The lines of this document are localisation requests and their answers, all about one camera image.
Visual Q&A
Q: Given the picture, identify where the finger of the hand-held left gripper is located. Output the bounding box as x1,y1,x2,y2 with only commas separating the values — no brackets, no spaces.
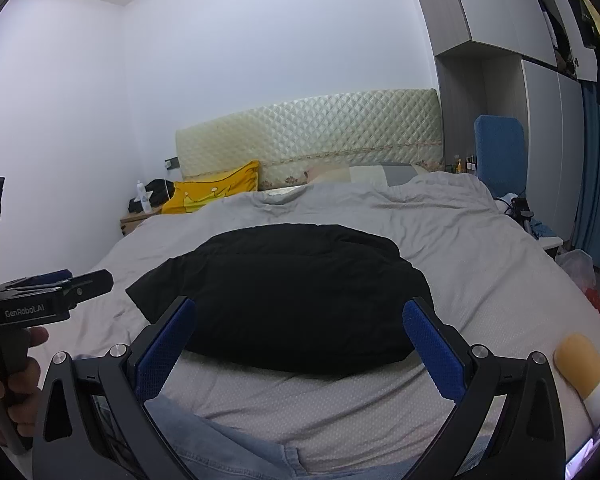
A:
62,269,114,307
10,269,74,287

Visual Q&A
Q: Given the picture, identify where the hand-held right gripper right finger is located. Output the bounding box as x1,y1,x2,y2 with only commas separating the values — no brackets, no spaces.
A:
402,297,567,480

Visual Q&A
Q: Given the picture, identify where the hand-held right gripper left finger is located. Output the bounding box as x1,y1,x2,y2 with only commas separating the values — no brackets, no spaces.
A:
31,296,198,480

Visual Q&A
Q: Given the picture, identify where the black jacket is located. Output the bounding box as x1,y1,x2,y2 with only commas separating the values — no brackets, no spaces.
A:
125,223,436,376

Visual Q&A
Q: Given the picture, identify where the wooden nightstand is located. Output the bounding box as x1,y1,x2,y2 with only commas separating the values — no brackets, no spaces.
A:
119,209,163,236

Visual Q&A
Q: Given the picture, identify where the grey bed sheet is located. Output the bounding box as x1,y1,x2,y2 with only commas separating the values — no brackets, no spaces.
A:
72,171,600,461

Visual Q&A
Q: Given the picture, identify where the black bag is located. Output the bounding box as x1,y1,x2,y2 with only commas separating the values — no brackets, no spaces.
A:
128,178,173,213

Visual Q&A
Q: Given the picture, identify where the person's jeans leg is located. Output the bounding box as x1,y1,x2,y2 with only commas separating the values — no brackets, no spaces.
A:
144,394,481,480

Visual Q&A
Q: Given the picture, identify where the yellow plush pillow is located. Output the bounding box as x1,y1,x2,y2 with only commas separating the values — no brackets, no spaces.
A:
554,332,600,428

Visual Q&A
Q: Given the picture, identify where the white bedside table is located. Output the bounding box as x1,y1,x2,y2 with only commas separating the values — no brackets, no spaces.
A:
536,235,564,262

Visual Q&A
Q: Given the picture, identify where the white plastic bag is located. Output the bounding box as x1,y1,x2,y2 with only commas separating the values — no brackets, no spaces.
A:
555,250,597,292

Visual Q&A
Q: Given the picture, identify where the black tripod device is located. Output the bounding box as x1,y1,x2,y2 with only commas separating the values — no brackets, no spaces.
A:
509,197,537,235

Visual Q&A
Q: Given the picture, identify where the smartphone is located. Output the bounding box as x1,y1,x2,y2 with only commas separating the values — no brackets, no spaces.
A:
565,402,600,480

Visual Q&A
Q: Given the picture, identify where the row of small bottles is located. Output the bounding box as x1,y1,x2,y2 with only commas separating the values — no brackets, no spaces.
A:
445,155,478,175

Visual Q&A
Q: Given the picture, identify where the grey beige patchwork pillow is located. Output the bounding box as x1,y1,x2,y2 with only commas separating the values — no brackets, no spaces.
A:
305,161,431,186

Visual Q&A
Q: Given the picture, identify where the blue chair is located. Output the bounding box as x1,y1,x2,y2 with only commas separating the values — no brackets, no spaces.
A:
474,114,527,198

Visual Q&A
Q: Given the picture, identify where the blue curtain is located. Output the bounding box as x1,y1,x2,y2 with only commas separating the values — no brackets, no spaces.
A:
570,82,600,268

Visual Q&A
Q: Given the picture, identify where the grey white wardrobe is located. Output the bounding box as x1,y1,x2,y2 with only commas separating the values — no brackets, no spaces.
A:
405,0,600,271

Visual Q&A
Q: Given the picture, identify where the cream quilted headboard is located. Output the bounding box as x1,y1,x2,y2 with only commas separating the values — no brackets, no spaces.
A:
175,89,442,193

